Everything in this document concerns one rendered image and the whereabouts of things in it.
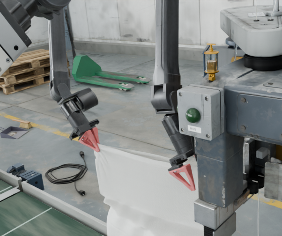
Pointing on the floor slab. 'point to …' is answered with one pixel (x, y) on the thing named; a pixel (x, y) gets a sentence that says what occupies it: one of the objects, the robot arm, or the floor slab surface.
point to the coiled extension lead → (70, 176)
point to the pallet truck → (88, 64)
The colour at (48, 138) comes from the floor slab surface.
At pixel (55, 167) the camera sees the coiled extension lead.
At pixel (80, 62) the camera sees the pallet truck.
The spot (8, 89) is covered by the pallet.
